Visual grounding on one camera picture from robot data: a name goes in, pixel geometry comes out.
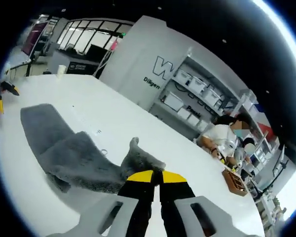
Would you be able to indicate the white paper cup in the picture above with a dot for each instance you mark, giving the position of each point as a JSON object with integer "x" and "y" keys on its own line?
{"x": 61, "y": 70}

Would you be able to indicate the monitor on black stand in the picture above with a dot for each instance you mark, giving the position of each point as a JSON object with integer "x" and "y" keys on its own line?
{"x": 282, "y": 158}

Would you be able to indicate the monitor with purple screen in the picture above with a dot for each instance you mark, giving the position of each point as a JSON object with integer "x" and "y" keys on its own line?
{"x": 34, "y": 34}

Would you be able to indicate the black cabinet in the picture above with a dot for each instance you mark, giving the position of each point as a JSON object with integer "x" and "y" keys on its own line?
{"x": 88, "y": 67}

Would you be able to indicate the pink hanging object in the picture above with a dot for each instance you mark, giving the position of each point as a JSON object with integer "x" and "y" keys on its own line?
{"x": 114, "y": 44}

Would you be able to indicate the wooden tray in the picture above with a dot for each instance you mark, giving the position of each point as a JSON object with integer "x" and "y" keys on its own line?
{"x": 234, "y": 182}

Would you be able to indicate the white side desk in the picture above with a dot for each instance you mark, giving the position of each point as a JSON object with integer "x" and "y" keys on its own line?
{"x": 18, "y": 64}

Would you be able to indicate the grey fluffy towel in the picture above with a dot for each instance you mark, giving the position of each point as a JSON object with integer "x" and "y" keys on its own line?
{"x": 64, "y": 148}

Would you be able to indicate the black screen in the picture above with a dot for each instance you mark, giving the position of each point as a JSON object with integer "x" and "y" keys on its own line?
{"x": 96, "y": 50}

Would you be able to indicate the group of white storage boxes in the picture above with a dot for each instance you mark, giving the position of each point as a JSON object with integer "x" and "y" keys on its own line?
{"x": 196, "y": 84}

